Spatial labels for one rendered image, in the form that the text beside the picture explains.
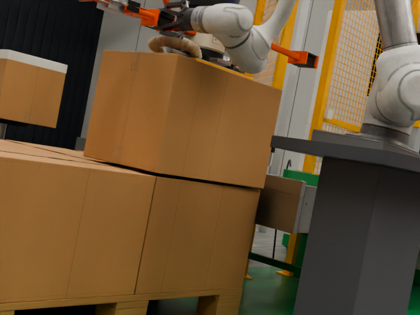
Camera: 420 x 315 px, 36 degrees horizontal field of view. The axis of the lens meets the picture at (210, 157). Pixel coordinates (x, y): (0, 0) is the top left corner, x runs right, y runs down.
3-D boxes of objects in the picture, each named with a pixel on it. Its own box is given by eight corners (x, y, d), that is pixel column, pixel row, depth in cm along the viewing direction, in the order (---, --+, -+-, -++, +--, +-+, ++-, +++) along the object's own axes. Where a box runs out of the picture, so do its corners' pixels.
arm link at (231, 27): (195, 20, 209) (215, 48, 218) (232, 21, 199) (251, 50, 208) (210, -4, 213) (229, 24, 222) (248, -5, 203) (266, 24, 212)
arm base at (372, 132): (426, 160, 212) (430, 144, 212) (389, 145, 197) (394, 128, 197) (379, 150, 226) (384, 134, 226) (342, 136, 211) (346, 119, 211)
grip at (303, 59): (299, 67, 262) (301, 55, 262) (317, 69, 257) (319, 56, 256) (287, 62, 256) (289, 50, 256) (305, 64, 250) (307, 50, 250)
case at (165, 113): (192, 172, 286) (209, 83, 286) (264, 189, 260) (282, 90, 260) (82, 155, 242) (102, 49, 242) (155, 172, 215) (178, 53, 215)
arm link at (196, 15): (199, 29, 211) (185, 29, 215) (217, 37, 218) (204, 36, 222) (204, 2, 211) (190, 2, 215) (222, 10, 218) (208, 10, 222)
